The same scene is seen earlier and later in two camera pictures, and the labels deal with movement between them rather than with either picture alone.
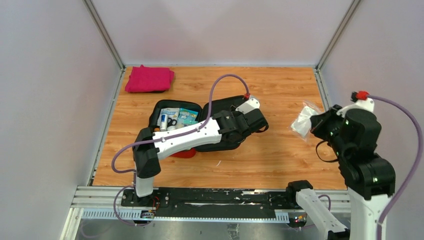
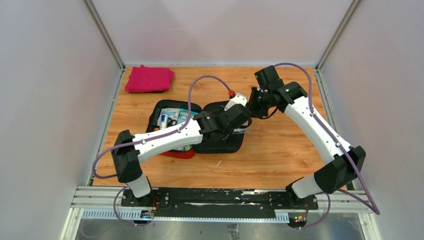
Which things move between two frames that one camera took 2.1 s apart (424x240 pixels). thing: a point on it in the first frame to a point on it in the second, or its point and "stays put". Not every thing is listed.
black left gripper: x=239 y=113 to x=231 y=132
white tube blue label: x=164 y=121 stays put
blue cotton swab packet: x=186 y=117 stays put
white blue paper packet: x=172 y=113 stays put
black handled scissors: x=171 y=122 stays put
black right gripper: x=318 y=120 to x=253 y=110
